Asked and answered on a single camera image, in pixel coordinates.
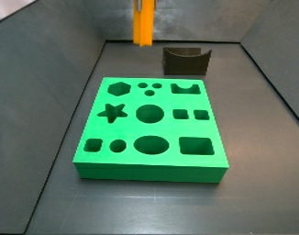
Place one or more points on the orange star-shaped prism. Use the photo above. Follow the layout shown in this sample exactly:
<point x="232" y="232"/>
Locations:
<point x="142" y="22"/>

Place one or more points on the green foam shape-sorting board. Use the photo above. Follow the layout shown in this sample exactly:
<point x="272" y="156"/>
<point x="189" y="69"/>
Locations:
<point x="150" y="132"/>

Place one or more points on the black curved holder bracket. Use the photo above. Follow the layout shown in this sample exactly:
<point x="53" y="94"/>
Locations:
<point x="185" y="61"/>

